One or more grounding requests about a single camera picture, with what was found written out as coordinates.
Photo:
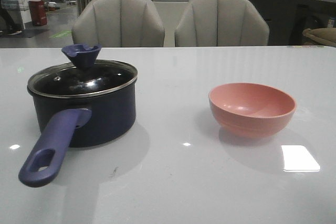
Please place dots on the glass lid blue knob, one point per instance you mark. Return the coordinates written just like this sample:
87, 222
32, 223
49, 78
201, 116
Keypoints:
84, 76

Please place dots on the right grey upholstered chair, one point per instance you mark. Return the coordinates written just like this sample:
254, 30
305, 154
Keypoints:
219, 23

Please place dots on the beige cushion seat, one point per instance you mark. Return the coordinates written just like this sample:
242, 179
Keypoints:
319, 37

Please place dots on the left grey upholstered chair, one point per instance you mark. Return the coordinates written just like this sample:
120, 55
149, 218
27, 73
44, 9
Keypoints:
119, 23

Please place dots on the pink plastic bowl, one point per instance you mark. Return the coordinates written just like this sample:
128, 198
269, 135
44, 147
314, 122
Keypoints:
251, 110

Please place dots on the red trash bin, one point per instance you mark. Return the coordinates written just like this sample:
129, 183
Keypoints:
37, 12

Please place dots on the dark counter with white top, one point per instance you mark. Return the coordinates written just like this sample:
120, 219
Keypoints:
275, 3

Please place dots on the grey upholstered chair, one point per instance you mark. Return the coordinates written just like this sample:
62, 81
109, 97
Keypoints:
219, 23
119, 23

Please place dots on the dark blue saucepan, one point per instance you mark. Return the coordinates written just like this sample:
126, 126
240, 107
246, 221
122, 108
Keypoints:
76, 122

